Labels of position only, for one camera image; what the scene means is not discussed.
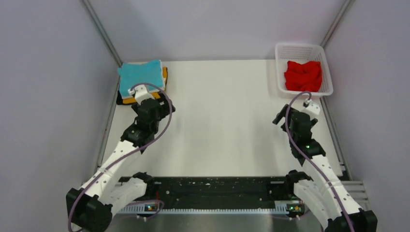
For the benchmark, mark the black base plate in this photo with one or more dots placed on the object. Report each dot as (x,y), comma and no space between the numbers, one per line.
(223,193)

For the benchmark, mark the white plastic basket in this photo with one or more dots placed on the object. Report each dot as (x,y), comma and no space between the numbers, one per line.
(302,53)

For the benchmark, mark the folded teal t shirt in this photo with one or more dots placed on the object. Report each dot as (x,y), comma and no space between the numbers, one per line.
(132,74)

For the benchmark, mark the aluminium frame rail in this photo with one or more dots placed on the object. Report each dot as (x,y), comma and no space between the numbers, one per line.
(355,188)

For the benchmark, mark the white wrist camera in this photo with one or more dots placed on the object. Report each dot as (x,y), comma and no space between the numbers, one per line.
(311,108)
(140,93)

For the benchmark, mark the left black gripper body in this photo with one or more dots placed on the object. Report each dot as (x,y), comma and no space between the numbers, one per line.
(164,109)

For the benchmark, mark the folded black t shirt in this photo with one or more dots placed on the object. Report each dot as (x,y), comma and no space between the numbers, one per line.
(126,101)

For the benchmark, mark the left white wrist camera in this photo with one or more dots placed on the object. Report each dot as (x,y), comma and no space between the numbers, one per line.
(140,93)

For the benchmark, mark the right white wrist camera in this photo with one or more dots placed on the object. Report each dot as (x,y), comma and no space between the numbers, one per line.
(311,108)

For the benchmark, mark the red t shirt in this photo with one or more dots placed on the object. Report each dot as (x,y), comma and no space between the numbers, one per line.
(303,77)

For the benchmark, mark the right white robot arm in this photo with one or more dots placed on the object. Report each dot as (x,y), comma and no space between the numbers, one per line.
(316,184)

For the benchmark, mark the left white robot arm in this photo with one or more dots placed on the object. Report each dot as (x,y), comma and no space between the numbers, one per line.
(92,206)

